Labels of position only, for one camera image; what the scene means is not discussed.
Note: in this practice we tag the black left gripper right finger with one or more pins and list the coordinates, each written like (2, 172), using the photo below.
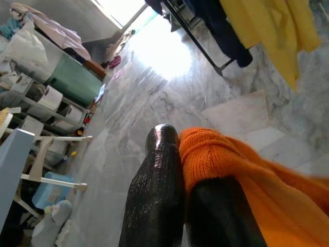
(218, 213)

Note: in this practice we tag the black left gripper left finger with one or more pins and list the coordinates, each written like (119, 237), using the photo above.
(151, 193)

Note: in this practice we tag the orange cloth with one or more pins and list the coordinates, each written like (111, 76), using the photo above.
(257, 185)

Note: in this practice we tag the blue plastic stool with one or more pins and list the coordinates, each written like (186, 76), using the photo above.
(51, 190)

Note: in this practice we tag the grey soft toy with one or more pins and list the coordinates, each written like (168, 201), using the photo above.
(51, 223)

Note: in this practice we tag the white paper sheet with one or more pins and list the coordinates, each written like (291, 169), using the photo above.
(100, 92)

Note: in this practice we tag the white baby high chair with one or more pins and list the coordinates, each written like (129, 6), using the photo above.
(38, 159)

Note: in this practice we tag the pink slipper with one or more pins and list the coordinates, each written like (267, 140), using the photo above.
(115, 61)

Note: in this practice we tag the white drawer trolley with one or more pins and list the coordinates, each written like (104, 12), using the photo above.
(48, 103)

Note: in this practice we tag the green laundry bin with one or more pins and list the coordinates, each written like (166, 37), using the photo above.
(74, 79)

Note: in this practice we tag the grey folding table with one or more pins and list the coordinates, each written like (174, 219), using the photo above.
(13, 167)

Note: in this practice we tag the black metal drying rack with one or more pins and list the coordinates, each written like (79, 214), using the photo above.
(195, 42)

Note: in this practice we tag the black shirt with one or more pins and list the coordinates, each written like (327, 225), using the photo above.
(223, 33)

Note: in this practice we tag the pink towel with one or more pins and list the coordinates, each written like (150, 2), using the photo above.
(61, 33)

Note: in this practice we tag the white plastic bag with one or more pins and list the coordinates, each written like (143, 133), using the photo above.
(24, 54)

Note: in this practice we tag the yellow polo shirt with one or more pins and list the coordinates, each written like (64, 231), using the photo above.
(275, 31)

